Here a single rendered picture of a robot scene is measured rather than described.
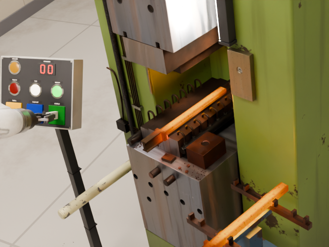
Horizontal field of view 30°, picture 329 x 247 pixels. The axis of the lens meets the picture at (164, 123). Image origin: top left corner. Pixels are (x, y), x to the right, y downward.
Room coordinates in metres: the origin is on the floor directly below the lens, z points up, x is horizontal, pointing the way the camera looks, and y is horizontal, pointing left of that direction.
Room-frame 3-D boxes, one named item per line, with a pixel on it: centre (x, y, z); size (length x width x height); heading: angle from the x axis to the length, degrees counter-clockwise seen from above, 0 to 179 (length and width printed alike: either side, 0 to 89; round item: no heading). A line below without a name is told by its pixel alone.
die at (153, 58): (2.00, -0.13, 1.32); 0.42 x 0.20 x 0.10; 130
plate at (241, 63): (1.70, -0.27, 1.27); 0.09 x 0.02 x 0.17; 40
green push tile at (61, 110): (2.08, 0.41, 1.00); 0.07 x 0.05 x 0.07; 65
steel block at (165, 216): (1.96, -0.18, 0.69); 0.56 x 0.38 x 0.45; 130
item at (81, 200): (2.07, 0.32, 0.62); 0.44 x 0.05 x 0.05; 130
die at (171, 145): (2.00, -0.13, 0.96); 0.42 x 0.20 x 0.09; 130
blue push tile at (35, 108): (2.12, 0.51, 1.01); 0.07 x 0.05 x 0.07; 65
